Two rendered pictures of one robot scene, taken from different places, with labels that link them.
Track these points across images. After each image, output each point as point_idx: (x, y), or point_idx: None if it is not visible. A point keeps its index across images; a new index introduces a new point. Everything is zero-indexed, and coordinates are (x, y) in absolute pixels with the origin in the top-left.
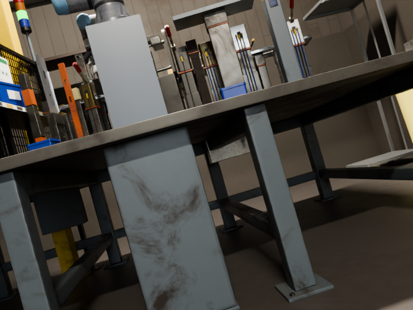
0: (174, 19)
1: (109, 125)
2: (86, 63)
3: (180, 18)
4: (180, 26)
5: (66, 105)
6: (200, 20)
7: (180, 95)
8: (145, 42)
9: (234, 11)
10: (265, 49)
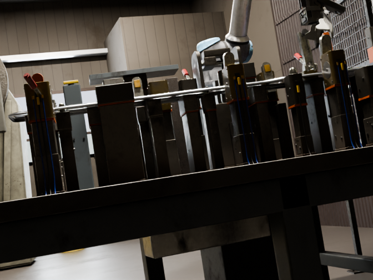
0: (172, 75)
1: (327, 114)
2: (331, 8)
3: (166, 75)
4: (171, 71)
5: (350, 76)
6: (149, 74)
7: (207, 134)
8: None
9: (110, 78)
10: (84, 113)
